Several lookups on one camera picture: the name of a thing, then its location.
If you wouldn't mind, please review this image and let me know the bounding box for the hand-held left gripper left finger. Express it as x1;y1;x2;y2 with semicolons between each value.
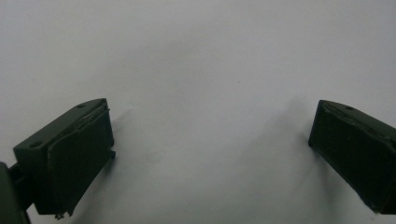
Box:
12;98;117;218

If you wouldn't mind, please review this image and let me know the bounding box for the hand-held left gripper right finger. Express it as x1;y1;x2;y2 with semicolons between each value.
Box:
307;99;396;216

